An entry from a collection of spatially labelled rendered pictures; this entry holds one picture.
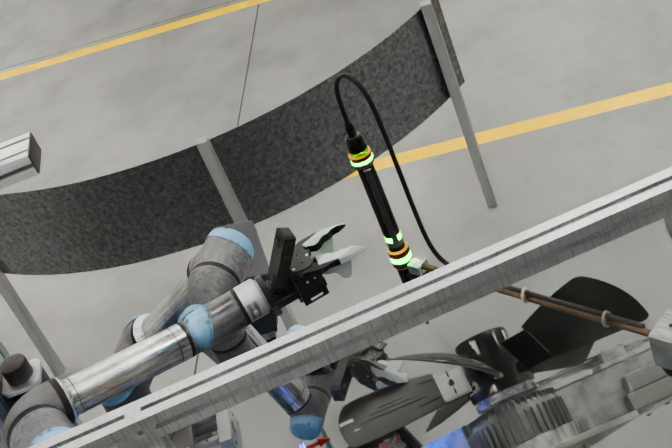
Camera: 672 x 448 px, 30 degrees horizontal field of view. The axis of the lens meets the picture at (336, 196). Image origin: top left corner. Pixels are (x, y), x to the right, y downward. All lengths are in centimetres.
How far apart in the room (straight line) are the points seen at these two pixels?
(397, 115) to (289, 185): 49
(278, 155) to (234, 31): 284
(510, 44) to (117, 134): 214
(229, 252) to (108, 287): 287
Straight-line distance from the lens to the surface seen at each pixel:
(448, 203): 518
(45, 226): 466
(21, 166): 236
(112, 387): 243
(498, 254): 161
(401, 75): 457
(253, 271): 313
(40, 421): 232
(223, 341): 235
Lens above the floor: 306
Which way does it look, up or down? 34 degrees down
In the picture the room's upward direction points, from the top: 23 degrees counter-clockwise
